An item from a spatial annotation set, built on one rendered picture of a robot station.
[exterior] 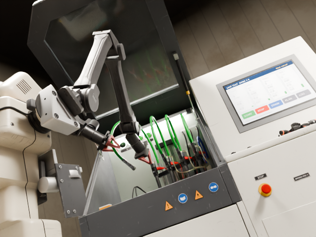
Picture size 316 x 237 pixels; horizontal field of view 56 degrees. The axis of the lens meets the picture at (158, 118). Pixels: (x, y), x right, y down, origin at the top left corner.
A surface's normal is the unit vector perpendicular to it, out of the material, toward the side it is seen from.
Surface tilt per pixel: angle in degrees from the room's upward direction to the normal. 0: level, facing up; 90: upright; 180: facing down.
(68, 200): 90
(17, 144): 172
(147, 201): 90
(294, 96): 76
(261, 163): 90
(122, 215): 90
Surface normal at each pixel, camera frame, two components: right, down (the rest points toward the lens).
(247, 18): -0.46, -0.19
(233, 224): -0.22, -0.30
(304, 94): -0.29, -0.51
